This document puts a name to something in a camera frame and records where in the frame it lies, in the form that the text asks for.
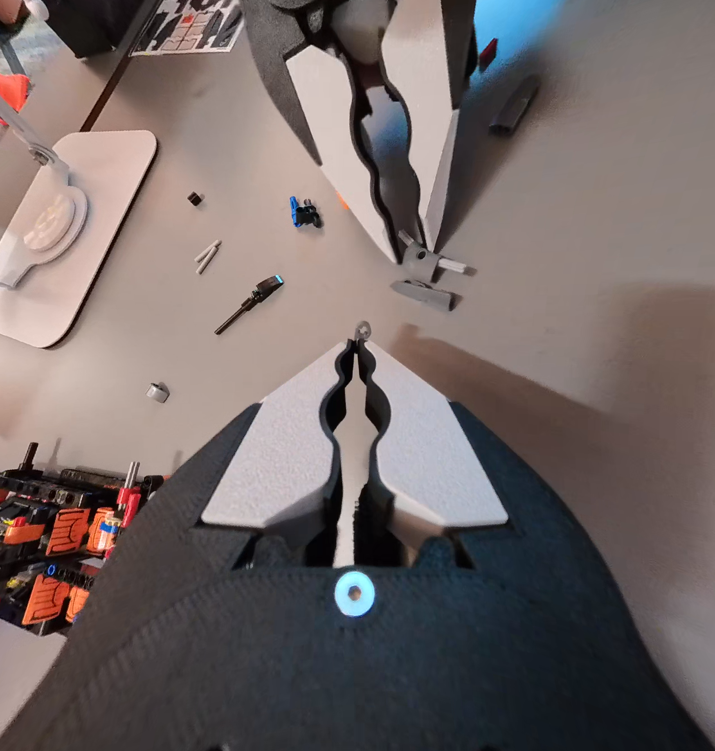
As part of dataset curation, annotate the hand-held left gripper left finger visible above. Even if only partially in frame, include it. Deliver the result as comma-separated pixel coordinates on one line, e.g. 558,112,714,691
199,339,359,567

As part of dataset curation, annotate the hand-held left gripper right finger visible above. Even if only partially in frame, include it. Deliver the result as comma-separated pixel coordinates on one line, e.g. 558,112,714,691
353,340,510,567

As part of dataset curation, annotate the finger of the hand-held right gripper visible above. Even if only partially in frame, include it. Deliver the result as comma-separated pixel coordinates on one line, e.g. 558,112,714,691
380,0,461,253
286,44,404,266

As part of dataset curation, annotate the long light grey lego axle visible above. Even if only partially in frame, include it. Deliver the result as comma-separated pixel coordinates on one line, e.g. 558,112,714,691
397,230,468,275

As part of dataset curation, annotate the dark grey curved lego panel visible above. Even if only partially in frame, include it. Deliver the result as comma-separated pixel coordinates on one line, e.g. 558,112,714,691
391,279,457,311
489,74,540,135

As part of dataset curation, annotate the lego sticker sheet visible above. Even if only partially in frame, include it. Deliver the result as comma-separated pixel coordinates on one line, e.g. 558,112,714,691
130,0,243,56

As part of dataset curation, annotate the black lego axle with connector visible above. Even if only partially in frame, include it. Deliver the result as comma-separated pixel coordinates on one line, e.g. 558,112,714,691
214,275,285,336

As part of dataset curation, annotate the partly built lego model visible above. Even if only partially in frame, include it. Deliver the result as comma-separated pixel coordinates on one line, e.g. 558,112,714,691
0,441,170,637

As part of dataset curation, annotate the black connector with blue pin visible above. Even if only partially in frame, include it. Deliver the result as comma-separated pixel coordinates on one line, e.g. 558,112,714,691
288,196,322,230

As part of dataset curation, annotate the white book stand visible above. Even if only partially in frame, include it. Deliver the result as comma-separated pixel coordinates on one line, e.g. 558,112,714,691
0,70,158,350

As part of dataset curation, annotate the red orange object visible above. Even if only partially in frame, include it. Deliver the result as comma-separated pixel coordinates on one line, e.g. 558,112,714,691
0,65,29,112

